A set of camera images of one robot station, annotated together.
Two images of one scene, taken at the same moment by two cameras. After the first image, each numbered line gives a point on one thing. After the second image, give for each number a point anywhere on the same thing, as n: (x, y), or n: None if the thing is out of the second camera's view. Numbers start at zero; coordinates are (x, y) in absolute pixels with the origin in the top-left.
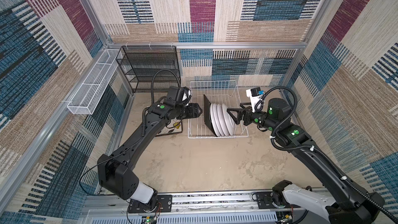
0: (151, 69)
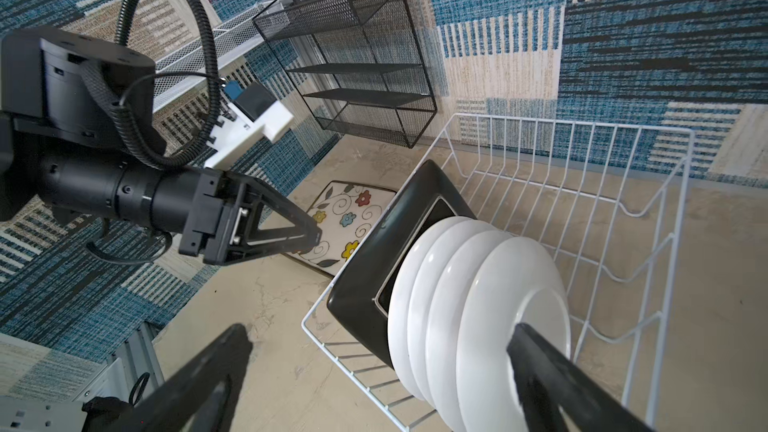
0: (351, 44)
